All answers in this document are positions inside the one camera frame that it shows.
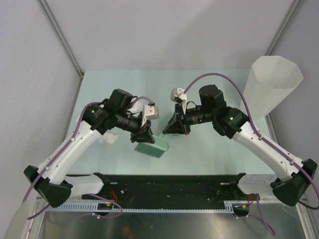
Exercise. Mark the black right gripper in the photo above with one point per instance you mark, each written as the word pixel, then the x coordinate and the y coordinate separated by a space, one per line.
pixel 179 124

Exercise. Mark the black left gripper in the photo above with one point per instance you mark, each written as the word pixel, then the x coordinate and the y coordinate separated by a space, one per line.
pixel 145 135

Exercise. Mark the green plastic dustpan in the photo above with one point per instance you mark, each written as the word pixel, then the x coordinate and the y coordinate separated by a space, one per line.
pixel 162 123

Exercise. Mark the green hand brush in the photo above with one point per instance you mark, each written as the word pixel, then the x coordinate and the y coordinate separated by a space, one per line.
pixel 156 149

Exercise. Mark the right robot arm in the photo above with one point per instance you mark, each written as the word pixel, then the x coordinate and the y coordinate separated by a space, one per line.
pixel 291 175

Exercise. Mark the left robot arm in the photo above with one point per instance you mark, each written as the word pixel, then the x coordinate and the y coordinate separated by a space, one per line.
pixel 50 179

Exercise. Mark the white paper scrap top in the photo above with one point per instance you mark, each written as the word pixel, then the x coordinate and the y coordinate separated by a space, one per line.
pixel 135 107

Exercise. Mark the white paper scrap bottom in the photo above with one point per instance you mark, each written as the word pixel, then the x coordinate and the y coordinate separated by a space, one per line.
pixel 109 138

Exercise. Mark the white octagonal waste bin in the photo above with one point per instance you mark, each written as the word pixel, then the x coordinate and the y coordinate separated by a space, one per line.
pixel 271 79

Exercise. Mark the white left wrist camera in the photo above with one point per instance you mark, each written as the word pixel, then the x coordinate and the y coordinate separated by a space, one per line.
pixel 149 113

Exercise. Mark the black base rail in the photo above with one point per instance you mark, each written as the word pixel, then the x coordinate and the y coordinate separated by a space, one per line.
pixel 120 187

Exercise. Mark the grey slotted cable duct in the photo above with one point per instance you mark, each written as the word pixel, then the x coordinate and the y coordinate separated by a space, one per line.
pixel 103 207

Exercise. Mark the aluminium extrusion rail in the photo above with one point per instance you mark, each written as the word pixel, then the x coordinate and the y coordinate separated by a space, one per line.
pixel 265 197

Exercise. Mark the aluminium frame post left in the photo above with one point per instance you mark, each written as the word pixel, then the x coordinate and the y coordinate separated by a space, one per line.
pixel 49 15

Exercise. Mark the aluminium frame post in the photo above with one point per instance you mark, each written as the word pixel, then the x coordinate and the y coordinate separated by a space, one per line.
pixel 49 15
pixel 284 26

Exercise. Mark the aluminium frame post right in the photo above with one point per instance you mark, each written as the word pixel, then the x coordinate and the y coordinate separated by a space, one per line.
pixel 284 26

